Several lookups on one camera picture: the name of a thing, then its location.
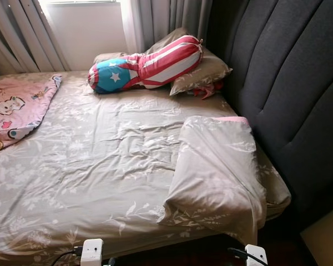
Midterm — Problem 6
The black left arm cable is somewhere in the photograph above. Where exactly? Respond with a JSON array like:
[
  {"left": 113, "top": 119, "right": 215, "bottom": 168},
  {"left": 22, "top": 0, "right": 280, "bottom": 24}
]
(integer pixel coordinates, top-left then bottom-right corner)
[{"left": 49, "top": 247, "right": 84, "bottom": 266}]

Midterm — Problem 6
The bright window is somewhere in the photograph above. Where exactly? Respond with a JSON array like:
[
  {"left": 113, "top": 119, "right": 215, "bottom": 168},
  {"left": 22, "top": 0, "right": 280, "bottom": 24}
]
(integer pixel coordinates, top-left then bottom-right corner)
[{"left": 42, "top": 0, "right": 123, "bottom": 6}]

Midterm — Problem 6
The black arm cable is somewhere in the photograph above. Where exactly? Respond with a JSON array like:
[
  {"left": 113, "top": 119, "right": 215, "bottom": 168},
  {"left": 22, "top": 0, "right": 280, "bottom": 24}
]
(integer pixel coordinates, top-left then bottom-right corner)
[
  {"left": 49, "top": 247, "right": 84, "bottom": 266},
  {"left": 228, "top": 248, "right": 267, "bottom": 266}
]

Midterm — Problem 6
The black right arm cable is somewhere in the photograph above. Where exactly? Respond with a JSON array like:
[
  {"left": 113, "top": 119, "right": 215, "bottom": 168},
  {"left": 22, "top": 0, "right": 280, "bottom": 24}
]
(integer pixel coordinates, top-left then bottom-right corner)
[{"left": 228, "top": 248, "right": 267, "bottom": 266}]

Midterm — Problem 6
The dark grey upholstered headboard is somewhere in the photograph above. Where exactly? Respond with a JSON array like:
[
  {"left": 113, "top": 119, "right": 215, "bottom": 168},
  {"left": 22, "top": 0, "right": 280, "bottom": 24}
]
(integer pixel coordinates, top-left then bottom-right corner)
[{"left": 208, "top": 0, "right": 333, "bottom": 231}]

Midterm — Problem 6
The red cloth piece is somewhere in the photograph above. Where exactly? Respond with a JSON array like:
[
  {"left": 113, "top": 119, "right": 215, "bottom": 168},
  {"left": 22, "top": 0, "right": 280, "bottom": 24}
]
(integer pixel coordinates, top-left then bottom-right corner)
[{"left": 193, "top": 82, "right": 224, "bottom": 100}]

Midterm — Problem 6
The beige floral bed sheet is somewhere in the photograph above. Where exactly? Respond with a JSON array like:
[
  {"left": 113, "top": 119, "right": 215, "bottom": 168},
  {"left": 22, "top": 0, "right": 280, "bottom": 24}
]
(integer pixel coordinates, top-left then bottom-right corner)
[{"left": 0, "top": 69, "right": 292, "bottom": 266}]

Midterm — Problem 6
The grey curtain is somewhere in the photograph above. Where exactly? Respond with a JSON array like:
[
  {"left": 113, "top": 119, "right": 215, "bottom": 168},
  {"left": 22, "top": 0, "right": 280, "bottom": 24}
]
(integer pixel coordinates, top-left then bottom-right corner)
[
  {"left": 119, "top": 0, "right": 213, "bottom": 54},
  {"left": 0, "top": 0, "right": 72, "bottom": 75}
]

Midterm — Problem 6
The striped star flag bolster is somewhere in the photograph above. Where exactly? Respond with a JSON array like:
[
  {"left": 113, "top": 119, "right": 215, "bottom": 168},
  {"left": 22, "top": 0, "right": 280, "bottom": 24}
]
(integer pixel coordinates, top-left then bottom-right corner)
[{"left": 88, "top": 35, "right": 204, "bottom": 94}]

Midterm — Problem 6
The beige floral pillow pink edge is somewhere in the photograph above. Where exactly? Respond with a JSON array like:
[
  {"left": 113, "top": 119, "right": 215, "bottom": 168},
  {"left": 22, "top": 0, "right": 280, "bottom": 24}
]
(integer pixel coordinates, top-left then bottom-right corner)
[{"left": 157, "top": 115, "right": 267, "bottom": 246}]

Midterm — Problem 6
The cream bedside cabinet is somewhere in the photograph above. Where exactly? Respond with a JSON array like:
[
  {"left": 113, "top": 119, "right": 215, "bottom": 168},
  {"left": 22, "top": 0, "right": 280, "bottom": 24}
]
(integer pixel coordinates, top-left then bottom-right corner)
[{"left": 300, "top": 204, "right": 333, "bottom": 266}]

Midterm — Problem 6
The pink cartoon print blanket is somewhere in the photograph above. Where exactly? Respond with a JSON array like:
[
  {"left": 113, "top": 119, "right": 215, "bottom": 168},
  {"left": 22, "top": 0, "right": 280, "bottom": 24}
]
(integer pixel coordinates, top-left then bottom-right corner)
[{"left": 0, "top": 75, "right": 63, "bottom": 156}]

